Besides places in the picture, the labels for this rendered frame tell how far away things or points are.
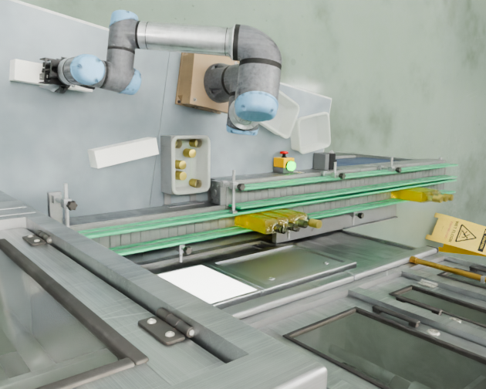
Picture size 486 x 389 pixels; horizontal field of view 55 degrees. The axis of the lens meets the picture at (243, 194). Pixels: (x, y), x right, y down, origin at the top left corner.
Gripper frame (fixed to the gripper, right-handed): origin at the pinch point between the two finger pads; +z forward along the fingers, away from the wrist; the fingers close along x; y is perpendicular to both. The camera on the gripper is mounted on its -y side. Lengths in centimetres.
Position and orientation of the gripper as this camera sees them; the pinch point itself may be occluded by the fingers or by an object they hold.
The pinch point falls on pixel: (54, 76)
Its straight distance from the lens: 164.9
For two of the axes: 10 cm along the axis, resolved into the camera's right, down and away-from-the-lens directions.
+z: -6.4, -1.4, 7.6
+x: -1.0, 9.9, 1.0
